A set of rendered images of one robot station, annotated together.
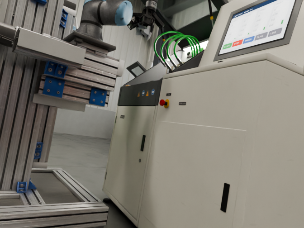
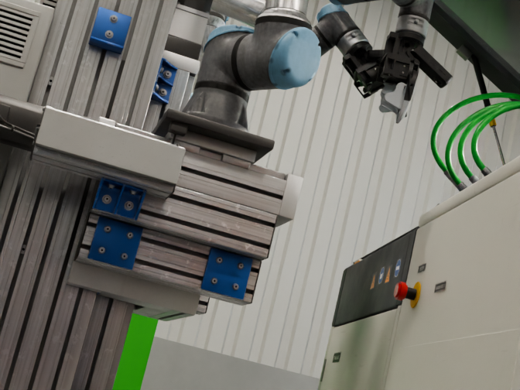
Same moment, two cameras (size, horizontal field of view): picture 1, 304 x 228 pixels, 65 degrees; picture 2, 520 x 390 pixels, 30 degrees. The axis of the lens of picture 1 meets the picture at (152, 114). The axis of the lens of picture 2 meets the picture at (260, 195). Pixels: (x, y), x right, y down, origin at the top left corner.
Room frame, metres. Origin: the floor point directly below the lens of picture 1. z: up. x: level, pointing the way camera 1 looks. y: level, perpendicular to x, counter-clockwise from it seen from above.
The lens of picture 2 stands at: (-0.47, -0.50, 0.50)
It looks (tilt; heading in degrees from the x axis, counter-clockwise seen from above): 13 degrees up; 24
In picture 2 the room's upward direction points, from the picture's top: 14 degrees clockwise
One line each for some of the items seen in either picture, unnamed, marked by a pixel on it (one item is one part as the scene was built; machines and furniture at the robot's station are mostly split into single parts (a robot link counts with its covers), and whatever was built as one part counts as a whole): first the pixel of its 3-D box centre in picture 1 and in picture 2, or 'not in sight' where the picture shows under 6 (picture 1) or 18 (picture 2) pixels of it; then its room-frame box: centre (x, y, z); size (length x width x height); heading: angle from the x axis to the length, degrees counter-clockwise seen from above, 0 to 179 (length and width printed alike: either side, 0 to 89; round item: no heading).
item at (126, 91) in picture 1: (138, 95); (376, 286); (1.75, 0.12, 0.87); 0.62 x 0.04 x 0.16; 28
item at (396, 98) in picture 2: (147, 32); (395, 100); (1.59, 0.12, 1.28); 0.06 x 0.03 x 0.09; 118
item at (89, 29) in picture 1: (89, 34); (216, 114); (1.25, 0.39, 1.09); 0.15 x 0.15 x 0.10
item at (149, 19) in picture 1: (148, 17); (401, 60); (1.60, 0.13, 1.39); 0.09 x 0.08 x 0.12; 118
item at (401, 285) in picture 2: (163, 102); (405, 292); (1.33, -0.05, 0.80); 0.05 x 0.04 x 0.05; 28
